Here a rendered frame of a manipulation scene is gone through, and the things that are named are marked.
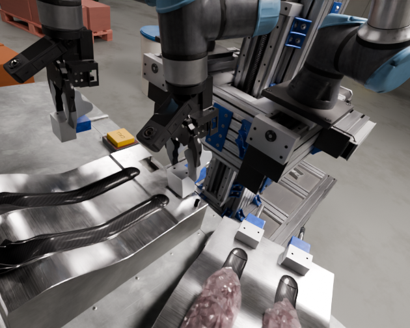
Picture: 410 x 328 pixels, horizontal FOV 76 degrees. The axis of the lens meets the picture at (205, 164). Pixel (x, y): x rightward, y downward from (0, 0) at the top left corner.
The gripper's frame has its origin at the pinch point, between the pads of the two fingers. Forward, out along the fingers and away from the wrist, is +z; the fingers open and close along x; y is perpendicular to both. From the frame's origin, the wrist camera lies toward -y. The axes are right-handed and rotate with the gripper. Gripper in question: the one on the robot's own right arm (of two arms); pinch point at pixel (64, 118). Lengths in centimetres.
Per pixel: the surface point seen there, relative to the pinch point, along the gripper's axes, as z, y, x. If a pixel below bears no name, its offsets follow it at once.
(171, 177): 2.0, 9.9, -27.9
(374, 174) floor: 95, 254, -62
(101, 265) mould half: 4.8, -10.6, -35.7
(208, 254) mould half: 9.3, 7.3, -43.9
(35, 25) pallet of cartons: 82, 111, 359
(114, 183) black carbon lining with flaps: 7.0, 1.7, -18.6
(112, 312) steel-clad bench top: 15.0, -11.0, -39.2
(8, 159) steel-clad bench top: 15.1, -11.5, 10.5
